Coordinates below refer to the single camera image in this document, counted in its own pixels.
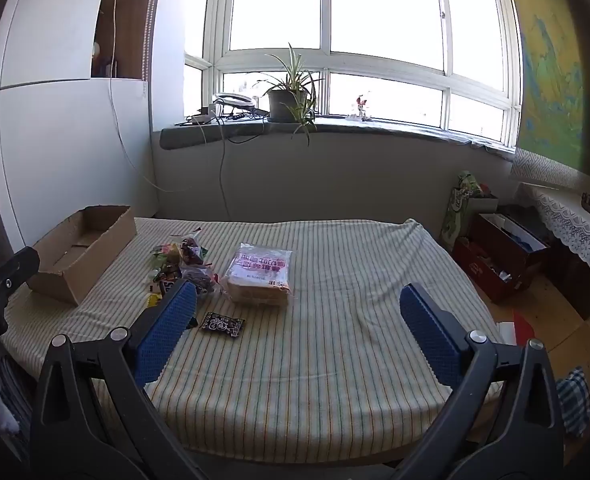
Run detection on black cables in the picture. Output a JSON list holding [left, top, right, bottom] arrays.
[[175, 108, 272, 144]]

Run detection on wooden shelf niche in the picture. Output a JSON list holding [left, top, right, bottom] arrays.
[[91, 0, 164, 82]]

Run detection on red and white envelope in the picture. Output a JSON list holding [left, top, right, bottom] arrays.
[[495, 309, 536, 347]]

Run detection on striped blanket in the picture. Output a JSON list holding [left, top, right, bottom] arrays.
[[2, 216, 506, 467]]

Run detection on small dark snack packet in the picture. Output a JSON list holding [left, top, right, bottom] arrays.
[[200, 311, 246, 340]]

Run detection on white lace tablecloth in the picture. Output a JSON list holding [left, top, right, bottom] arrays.
[[516, 181, 590, 312]]

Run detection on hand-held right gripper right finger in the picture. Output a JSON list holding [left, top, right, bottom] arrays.
[[390, 283, 568, 480]]

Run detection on green printed bag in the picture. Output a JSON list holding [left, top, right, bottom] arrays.
[[440, 170, 499, 247]]

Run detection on wall map poster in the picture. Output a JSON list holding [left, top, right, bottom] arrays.
[[504, 0, 590, 181]]

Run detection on white telephone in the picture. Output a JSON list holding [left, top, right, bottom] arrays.
[[212, 92, 258, 111]]

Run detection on blue checkered cloth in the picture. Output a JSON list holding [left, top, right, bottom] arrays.
[[555, 366, 590, 436]]

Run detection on red cardboard box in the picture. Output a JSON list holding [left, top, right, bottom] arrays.
[[452, 236, 523, 305], [476, 212, 552, 287]]

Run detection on thin white cable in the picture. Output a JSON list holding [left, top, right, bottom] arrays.
[[106, 0, 188, 194]]

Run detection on white wardrobe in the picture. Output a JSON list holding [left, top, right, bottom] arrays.
[[0, 0, 158, 248]]

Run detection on sliced bread bag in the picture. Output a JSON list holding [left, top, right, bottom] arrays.
[[223, 242, 296, 308]]

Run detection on small figurine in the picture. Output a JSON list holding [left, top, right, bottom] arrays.
[[354, 93, 374, 122]]

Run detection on potted spider plant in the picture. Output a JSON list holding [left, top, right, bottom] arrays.
[[252, 42, 326, 147]]

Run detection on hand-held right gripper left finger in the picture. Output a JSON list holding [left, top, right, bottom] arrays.
[[29, 280, 210, 480]]

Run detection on grey cable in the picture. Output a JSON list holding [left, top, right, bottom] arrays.
[[197, 104, 236, 217]]

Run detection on white framed window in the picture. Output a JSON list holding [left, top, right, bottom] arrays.
[[184, 0, 523, 148]]

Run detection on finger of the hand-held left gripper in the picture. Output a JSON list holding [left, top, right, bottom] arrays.
[[0, 247, 40, 306]]

